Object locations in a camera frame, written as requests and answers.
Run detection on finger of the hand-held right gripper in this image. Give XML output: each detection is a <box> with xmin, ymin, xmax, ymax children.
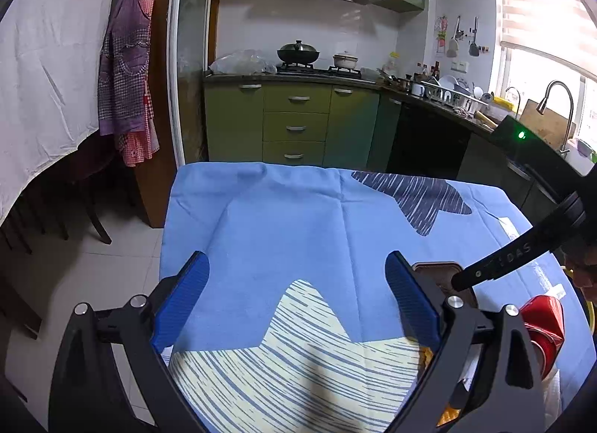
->
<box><xmin>451</xmin><ymin>194</ymin><xmax>588</xmax><ymax>293</ymax></box>

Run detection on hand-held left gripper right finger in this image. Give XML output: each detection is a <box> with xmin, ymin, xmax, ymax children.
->
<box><xmin>384</xmin><ymin>250</ymin><xmax>547</xmax><ymax>433</ymax></box>

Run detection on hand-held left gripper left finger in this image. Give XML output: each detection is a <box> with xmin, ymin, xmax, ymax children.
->
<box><xmin>49</xmin><ymin>250</ymin><xmax>211</xmax><ymax>433</ymax></box>

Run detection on pinkish brown cardboard box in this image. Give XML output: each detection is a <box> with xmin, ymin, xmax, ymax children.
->
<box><xmin>412</xmin><ymin>261</ymin><xmax>479</xmax><ymax>309</ymax></box>

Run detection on orange foam net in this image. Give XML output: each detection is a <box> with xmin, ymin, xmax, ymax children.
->
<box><xmin>417</xmin><ymin>346</ymin><xmax>465</xmax><ymax>429</ymax></box>

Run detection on yellow rim trash bin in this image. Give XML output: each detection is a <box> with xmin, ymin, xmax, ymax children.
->
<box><xmin>585</xmin><ymin>292</ymin><xmax>597</xmax><ymax>337</ymax></box>

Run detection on person's right hand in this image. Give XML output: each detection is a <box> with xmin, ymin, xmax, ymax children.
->
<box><xmin>563</xmin><ymin>246</ymin><xmax>597</xmax><ymax>292</ymax></box>

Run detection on wooden cutting board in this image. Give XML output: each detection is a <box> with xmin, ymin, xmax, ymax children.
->
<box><xmin>517</xmin><ymin>98</ymin><xmax>577</xmax><ymax>149</ymax></box>

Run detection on tall steel faucet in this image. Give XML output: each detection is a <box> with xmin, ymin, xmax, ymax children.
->
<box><xmin>535</xmin><ymin>80</ymin><xmax>577</xmax><ymax>156</ymax></box>

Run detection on small steel faucet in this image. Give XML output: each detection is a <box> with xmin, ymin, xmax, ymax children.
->
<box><xmin>504</xmin><ymin>86</ymin><xmax>522</xmax><ymax>117</ymax></box>

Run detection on wooden rolling pin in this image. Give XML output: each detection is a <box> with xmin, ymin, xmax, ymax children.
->
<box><xmin>473</xmin><ymin>110</ymin><xmax>500</xmax><ymax>131</ymax></box>

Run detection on kitchen window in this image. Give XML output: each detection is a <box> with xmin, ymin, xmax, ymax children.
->
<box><xmin>501</xmin><ymin>40</ymin><xmax>597</xmax><ymax>145</ymax></box>

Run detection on white dish rack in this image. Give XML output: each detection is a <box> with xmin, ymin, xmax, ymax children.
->
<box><xmin>422</xmin><ymin>74</ymin><xmax>496</xmax><ymax>112</ymax></box>

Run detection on dark green counter cabinets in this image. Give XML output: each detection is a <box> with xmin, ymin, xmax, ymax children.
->
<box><xmin>387</xmin><ymin>96</ymin><xmax>561</xmax><ymax>211</ymax></box>

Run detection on blue star print tablecloth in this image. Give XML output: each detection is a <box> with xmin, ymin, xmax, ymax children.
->
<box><xmin>159</xmin><ymin>161</ymin><xmax>591</xmax><ymax>433</ymax></box>

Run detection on hanging spatula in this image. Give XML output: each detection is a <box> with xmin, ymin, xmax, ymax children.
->
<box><xmin>468</xmin><ymin>16</ymin><xmax>481</xmax><ymax>59</ymax></box>

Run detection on dark wooden chair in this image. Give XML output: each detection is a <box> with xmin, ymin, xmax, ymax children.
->
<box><xmin>69</xmin><ymin>143</ymin><xmax>115</xmax><ymax>246</ymax></box>

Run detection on red checked apron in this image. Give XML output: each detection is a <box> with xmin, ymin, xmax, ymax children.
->
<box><xmin>116</xmin><ymin>0</ymin><xmax>160</xmax><ymax>168</ymax></box>

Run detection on small steel saucepan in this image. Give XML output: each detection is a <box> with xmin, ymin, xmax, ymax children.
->
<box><xmin>376</xmin><ymin>68</ymin><xmax>412</xmax><ymax>89</ymax></box>

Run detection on green base cabinets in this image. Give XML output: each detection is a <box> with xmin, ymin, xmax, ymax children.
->
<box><xmin>203</xmin><ymin>78</ymin><xmax>402</xmax><ymax>173</ymax></box>

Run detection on white cooking pot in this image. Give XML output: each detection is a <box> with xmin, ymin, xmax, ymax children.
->
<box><xmin>332</xmin><ymin>52</ymin><xmax>360</xmax><ymax>71</ymax></box>

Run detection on black gas stove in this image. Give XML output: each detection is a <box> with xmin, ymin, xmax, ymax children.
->
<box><xmin>275</xmin><ymin>63</ymin><xmax>363</xmax><ymax>80</ymax></box>

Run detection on purple checked apron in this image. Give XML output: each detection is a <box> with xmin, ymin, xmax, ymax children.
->
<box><xmin>97</xmin><ymin>0</ymin><xmax>154</xmax><ymax>136</ymax></box>

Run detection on clear plastic bag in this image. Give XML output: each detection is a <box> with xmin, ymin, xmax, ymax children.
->
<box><xmin>208</xmin><ymin>49</ymin><xmax>279</xmax><ymax>76</ymax></box>

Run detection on sliding glass door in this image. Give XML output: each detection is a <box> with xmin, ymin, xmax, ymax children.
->
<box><xmin>166</xmin><ymin>0</ymin><xmax>220</xmax><ymax>169</ymax></box>

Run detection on black wok with lid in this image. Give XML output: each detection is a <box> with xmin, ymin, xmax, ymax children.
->
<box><xmin>276</xmin><ymin>40</ymin><xmax>321</xmax><ymax>65</ymax></box>

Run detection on white hanging sheet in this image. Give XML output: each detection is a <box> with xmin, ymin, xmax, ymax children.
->
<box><xmin>0</xmin><ymin>0</ymin><xmax>129</xmax><ymax>225</ymax></box>

